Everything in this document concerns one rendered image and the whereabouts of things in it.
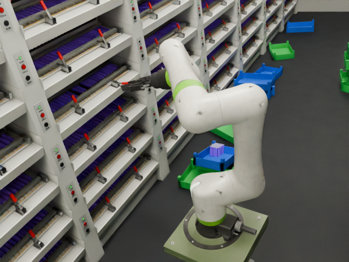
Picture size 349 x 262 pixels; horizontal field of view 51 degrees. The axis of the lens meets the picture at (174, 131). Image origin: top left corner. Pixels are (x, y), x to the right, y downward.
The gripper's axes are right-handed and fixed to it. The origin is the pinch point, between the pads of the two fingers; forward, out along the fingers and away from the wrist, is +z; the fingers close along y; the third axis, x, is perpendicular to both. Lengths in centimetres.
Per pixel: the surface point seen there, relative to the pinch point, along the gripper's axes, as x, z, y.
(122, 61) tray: 8.1, 14.1, 17.7
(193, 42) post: -9, 12, 88
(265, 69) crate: -75, 11, 188
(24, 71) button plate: 29, -2, -48
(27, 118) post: 13, 5, -52
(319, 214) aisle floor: -97, -66, 23
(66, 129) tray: -0.3, 6.1, -38.6
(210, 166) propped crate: -70, -6, 29
